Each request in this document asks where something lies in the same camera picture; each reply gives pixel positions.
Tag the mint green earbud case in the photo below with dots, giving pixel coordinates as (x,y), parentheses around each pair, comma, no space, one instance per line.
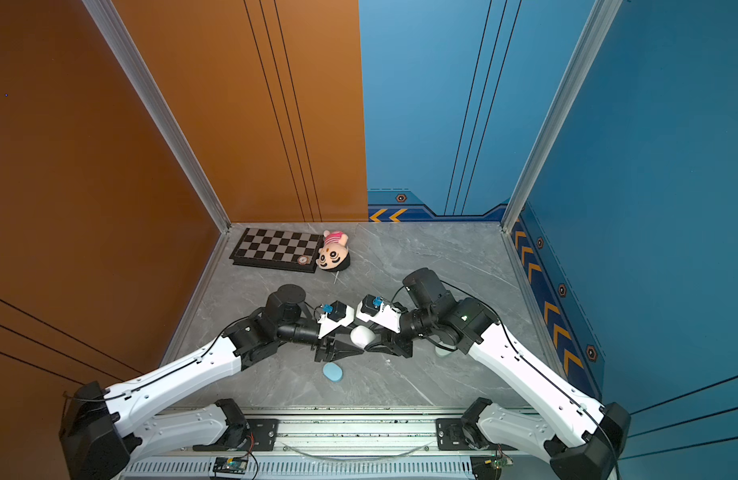
(442,353)

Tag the aluminium front rail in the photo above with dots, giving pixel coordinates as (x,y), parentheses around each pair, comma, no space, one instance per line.
(353,437)

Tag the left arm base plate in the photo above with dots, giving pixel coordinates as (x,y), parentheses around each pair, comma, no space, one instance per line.
(257,435)

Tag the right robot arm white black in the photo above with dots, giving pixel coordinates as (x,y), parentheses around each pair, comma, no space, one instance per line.
(472,327)

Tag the corner aluminium post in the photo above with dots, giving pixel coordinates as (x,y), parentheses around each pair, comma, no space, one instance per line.
(115,33)
(595,30)

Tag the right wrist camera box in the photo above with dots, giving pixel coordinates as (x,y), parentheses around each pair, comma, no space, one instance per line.
(379,311)

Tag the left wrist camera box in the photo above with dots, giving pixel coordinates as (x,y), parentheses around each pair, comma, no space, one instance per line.
(333,316)

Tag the circuit board right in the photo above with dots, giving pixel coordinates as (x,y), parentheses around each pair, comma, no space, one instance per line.
(499,463)

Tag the white earbud case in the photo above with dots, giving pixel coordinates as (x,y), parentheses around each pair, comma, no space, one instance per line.
(362,336)

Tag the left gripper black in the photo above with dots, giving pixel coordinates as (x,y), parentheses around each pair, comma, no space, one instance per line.
(336,351)

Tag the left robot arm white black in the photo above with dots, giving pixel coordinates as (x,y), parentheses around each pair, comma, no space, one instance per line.
(102,427)

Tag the blue earbud case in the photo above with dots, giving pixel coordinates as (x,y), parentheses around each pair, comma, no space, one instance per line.
(332,372)

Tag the right corner aluminium post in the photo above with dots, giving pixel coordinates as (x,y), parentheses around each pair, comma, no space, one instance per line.
(595,30)

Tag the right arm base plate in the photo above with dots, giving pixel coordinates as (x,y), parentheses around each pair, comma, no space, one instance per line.
(450,436)

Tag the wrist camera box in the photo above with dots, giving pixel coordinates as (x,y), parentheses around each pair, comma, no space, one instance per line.
(333,316)
(379,311)

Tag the plush doll pink shirt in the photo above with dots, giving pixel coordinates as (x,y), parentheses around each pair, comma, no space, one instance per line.
(334,254)

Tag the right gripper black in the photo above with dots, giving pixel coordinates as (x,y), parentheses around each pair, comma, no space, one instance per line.
(392,343)

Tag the black white chessboard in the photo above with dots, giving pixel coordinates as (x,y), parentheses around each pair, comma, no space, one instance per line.
(276,249)

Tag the left corner aluminium post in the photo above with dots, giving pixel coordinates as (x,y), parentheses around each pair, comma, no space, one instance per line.
(115,33)

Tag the green circuit board left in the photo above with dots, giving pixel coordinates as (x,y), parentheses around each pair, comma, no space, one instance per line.
(230,466)

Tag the white vent grille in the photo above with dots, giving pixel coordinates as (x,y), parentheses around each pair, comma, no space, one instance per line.
(281,467)

